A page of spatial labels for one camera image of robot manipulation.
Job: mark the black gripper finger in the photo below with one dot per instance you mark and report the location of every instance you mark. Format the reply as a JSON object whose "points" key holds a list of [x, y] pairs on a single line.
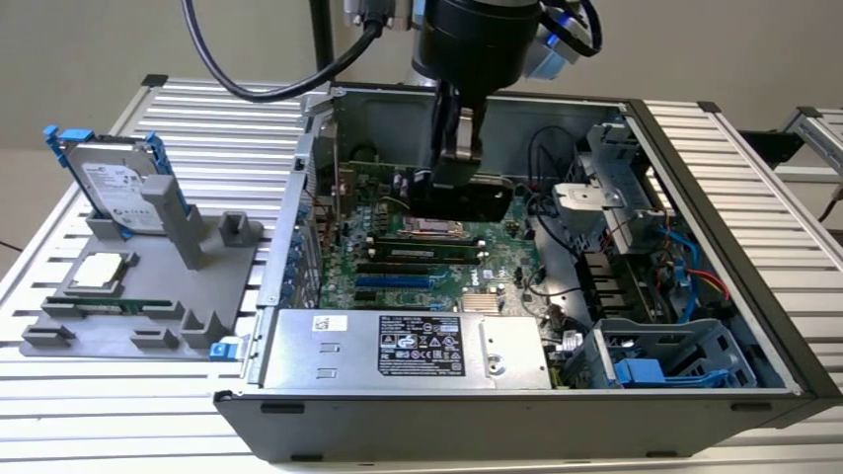
{"points": [[472, 133], [444, 123]]}

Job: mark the green graphics card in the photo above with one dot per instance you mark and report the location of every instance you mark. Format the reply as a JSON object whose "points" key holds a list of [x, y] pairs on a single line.
{"points": [[474, 202]]}

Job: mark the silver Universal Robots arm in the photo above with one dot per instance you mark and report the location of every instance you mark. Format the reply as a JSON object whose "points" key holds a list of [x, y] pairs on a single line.
{"points": [[552, 61]]}

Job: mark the CPU socket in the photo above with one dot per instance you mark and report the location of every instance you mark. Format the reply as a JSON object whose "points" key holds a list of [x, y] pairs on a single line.
{"points": [[422, 228]]}

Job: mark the grey metal drive bay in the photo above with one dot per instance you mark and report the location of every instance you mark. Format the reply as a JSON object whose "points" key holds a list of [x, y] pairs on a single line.
{"points": [[586, 197]]}

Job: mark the black upright pole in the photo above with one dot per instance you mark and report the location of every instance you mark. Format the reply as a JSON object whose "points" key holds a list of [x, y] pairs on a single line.
{"points": [[323, 34]]}

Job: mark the green motherboard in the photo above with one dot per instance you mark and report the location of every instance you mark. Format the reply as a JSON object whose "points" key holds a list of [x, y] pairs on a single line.
{"points": [[487, 247]]}

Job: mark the black RAM slot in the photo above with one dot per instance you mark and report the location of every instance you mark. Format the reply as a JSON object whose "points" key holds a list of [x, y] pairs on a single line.
{"points": [[422, 241]]}

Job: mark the RAM stick with white label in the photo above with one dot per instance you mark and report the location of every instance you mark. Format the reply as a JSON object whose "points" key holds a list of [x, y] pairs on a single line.
{"points": [[411, 253]]}

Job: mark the black expansion slot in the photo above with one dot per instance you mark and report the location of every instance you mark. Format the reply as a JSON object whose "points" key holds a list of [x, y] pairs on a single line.
{"points": [[401, 269]]}

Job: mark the blue expansion slot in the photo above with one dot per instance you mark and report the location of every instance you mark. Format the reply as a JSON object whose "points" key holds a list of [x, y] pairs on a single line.
{"points": [[395, 281]]}

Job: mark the silver chipset heat sink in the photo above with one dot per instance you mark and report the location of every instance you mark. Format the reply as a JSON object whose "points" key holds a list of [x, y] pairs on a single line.
{"points": [[482, 303]]}

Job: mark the black table corner cap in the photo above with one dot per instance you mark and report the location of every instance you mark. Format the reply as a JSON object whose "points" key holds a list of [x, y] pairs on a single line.
{"points": [[708, 107], [155, 80]]}

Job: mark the grey metal disk bay cage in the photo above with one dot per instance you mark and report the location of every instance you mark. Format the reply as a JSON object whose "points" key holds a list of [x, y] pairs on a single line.
{"points": [[659, 328]]}

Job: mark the silver power supply unit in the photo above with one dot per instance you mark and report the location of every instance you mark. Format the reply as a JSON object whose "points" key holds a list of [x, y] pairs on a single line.
{"points": [[343, 365]]}

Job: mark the hard disk in blue carrier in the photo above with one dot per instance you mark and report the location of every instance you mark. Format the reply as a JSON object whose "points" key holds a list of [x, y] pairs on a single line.
{"points": [[108, 187]]}

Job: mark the blue plastic disk bay latch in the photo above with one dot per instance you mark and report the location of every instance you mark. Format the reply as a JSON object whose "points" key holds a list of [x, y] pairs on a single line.
{"points": [[639, 370]]}

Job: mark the grey parts rack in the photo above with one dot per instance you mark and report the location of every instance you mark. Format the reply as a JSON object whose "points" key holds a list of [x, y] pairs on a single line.
{"points": [[151, 296]]}

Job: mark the blue case latch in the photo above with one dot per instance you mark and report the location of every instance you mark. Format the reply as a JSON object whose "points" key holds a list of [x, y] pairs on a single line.
{"points": [[220, 351]]}

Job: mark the open black PC case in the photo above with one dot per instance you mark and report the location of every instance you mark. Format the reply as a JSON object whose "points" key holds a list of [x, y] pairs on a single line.
{"points": [[460, 424]]}

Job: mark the silver CPU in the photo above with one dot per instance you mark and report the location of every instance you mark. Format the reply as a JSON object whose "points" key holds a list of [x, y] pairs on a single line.
{"points": [[99, 271]]}

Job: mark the green RAM stick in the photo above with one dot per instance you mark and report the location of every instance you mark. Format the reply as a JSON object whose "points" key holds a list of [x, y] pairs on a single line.
{"points": [[105, 307]]}

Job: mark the aluminium frame table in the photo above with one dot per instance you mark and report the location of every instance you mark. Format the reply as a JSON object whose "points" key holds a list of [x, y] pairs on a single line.
{"points": [[819, 128]]}

